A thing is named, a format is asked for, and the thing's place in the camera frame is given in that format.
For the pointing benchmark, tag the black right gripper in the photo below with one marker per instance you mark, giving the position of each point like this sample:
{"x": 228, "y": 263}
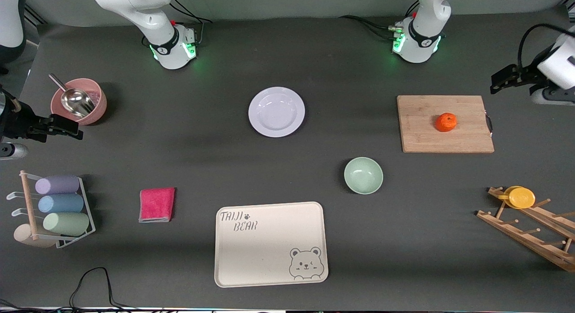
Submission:
{"x": 17, "y": 122}

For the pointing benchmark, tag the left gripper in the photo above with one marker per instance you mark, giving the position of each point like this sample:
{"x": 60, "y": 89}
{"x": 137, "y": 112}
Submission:
{"x": 528, "y": 73}

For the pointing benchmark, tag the orange fruit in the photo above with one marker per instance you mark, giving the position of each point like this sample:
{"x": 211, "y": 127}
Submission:
{"x": 446, "y": 122}

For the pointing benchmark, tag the white round plate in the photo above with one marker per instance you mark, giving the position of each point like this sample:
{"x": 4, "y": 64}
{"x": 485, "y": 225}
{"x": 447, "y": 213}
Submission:
{"x": 276, "y": 112}

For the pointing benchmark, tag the metal scoop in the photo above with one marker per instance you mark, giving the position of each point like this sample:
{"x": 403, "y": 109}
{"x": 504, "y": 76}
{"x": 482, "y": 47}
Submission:
{"x": 78, "y": 102}

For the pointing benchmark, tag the pink bowl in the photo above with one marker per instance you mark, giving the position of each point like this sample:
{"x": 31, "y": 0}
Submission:
{"x": 99, "y": 107}

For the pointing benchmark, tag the purple cup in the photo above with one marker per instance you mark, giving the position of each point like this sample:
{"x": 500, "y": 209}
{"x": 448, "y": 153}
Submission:
{"x": 58, "y": 185}

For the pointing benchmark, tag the blue cup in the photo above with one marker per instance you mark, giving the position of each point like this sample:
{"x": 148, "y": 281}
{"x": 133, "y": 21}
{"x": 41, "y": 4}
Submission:
{"x": 60, "y": 204}

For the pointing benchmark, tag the green cup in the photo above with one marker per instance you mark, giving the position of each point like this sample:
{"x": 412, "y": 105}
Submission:
{"x": 67, "y": 223}

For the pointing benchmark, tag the wooden cutting board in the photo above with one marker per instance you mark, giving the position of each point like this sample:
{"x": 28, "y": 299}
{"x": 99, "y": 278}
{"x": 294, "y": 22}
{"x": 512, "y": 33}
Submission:
{"x": 426, "y": 133}

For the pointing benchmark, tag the beige cup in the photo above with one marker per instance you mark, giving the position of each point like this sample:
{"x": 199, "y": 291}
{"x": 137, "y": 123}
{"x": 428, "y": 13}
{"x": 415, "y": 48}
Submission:
{"x": 22, "y": 235}

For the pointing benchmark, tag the yellow cup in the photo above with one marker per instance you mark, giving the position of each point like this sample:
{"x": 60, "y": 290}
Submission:
{"x": 521, "y": 198}

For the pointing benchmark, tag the pink folded cloth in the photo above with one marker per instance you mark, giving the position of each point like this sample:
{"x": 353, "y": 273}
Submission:
{"x": 157, "y": 205}

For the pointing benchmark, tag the wooden peg drying rack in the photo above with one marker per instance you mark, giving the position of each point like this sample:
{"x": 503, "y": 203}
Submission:
{"x": 525, "y": 239}

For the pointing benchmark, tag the pale green bowl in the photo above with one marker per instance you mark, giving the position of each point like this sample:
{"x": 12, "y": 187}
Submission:
{"x": 363, "y": 175}

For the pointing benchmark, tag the cream bear print tray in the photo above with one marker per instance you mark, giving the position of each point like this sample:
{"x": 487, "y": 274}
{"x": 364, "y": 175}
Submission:
{"x": 269, "y": 245}

